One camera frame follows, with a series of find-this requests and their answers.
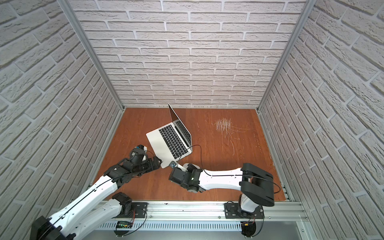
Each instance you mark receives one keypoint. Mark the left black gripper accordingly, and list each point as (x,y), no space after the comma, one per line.
(151,163)

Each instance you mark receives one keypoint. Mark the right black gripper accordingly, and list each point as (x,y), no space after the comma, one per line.
(176,175)

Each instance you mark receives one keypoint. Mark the white wireless mouse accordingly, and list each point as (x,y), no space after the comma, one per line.
(189,167)

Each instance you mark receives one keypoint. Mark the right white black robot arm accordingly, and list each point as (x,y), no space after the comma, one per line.
(255,184)

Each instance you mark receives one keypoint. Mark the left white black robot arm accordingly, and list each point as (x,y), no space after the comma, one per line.
(99,203)

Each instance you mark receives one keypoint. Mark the silver open laptop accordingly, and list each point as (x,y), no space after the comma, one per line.
(171,142)

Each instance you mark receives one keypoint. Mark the left green controller board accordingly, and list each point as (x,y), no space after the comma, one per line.
(124,225)

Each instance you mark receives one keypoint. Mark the right black controller board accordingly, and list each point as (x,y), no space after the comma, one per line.
(248,229)

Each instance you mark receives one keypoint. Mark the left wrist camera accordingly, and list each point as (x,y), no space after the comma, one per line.
(140,150)

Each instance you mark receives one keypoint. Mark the aluminium front rail frame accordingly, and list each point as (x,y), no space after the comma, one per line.
(210,216)

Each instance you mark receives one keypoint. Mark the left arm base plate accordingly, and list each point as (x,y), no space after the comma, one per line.
(135,209)

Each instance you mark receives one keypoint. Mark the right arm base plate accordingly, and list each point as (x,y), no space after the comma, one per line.
(234,211)

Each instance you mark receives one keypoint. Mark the left aluminium corner post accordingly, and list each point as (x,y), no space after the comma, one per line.
(82,36)

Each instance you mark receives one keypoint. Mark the aluminium corner post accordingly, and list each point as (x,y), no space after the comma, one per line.
(82,36)
(306,11)

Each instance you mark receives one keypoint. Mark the right aluminium corner post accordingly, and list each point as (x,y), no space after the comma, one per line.
(306,11)

